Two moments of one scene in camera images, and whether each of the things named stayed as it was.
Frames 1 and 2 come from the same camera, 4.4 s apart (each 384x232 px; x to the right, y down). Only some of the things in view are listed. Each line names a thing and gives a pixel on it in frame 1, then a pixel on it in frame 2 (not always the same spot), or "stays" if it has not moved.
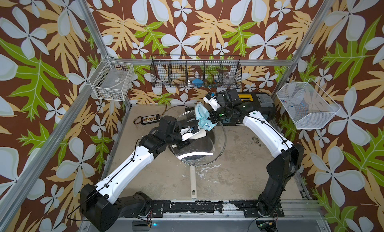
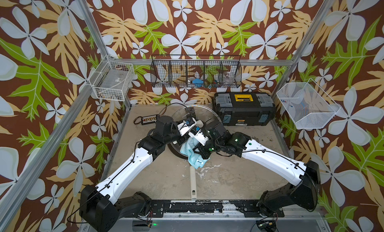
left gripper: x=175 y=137 stays
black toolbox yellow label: x=263 y=102 stays
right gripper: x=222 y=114 -> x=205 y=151
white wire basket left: x=112 y=80 stays
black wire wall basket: x=176 y=71 stays
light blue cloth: x=201 y=115 -> x=186 y=148
